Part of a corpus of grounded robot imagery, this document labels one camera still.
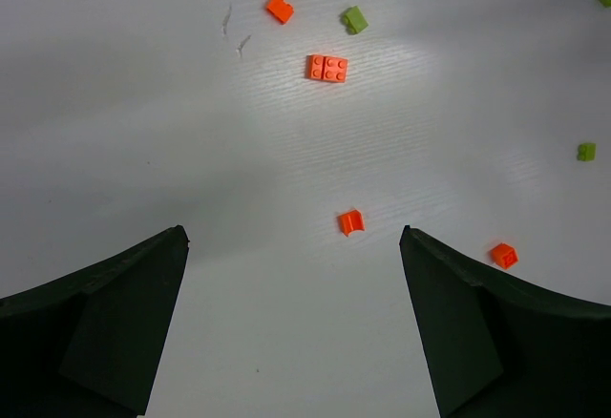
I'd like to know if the lime green lego middle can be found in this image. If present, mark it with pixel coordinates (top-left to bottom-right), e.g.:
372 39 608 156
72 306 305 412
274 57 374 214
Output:
577 142 597 162

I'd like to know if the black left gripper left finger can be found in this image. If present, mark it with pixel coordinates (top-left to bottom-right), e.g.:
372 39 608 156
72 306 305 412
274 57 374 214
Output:
1 225 189 417

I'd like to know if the small orange lego upper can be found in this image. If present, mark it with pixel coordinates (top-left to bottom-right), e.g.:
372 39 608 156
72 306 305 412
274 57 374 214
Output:
265 0 294 25

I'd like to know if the orange two-by-two lego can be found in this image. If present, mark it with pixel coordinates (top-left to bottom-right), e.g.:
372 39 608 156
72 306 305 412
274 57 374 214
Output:
305 54 348 83

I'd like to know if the orange lego middle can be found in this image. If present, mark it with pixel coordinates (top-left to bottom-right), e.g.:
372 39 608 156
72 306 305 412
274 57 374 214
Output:
490 243 519 270

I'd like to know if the lime green lego upper left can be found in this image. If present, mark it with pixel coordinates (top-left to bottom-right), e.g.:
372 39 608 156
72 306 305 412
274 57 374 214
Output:
340 6 369 34

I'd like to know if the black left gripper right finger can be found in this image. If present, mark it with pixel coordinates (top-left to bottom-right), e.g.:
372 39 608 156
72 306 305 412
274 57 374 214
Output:
400 226 610 417

